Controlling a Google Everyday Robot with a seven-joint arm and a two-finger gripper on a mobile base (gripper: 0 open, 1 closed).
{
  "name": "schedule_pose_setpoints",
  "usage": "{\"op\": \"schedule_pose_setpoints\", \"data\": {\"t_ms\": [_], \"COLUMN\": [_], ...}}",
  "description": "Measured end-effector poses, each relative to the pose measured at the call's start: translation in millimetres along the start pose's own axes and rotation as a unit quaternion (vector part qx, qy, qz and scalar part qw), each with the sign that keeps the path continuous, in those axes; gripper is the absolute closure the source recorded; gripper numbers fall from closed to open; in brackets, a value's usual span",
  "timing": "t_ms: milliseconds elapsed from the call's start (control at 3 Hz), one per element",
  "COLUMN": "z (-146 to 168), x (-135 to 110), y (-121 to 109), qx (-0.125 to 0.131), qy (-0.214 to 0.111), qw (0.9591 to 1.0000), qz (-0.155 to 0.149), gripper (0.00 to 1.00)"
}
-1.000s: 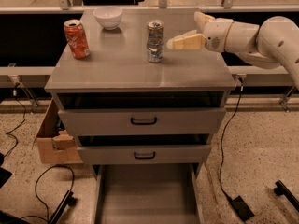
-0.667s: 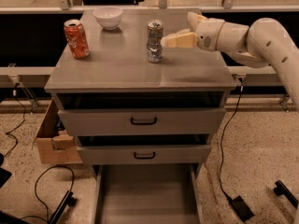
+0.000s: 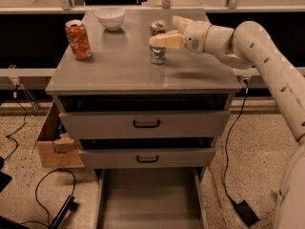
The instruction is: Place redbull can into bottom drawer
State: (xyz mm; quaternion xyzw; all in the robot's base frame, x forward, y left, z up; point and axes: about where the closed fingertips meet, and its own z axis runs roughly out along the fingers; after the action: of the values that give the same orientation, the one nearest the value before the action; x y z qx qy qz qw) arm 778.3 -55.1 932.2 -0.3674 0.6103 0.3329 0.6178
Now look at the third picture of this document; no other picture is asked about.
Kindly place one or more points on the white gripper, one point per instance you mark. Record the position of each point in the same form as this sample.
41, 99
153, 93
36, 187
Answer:
196, 35

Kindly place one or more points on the silver redbull can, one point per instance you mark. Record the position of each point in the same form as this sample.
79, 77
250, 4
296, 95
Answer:
157, 55

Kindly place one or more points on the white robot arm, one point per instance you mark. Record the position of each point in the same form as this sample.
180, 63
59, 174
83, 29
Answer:
248, 45

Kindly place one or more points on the grey top drawer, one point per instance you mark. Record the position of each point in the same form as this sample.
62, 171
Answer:
143, 124

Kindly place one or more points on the grey drawer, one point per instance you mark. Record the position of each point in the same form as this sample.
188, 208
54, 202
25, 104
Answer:
143, 124
146, 153
160, 198

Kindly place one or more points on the grey drawer cabinet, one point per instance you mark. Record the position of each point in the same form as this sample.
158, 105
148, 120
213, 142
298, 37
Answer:
120, 77

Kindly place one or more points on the orange soda can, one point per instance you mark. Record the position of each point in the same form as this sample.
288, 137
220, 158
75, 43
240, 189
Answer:
78, 39

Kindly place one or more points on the grey middle drawer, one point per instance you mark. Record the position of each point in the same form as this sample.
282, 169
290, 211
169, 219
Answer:
146, 153

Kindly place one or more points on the grey bottom drawer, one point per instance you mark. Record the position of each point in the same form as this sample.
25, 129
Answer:
160, 198

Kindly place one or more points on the white ceramic bowl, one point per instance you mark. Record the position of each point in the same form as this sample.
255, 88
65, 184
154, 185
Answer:
111, 18

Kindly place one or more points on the brown cardboard box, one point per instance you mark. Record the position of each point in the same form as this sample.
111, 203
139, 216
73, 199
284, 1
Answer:
56, 149

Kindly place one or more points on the black power adapter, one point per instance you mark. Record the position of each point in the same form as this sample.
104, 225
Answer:
246, 213

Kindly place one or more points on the black bar leg left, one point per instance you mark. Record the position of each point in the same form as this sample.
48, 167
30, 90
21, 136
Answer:
69, 206

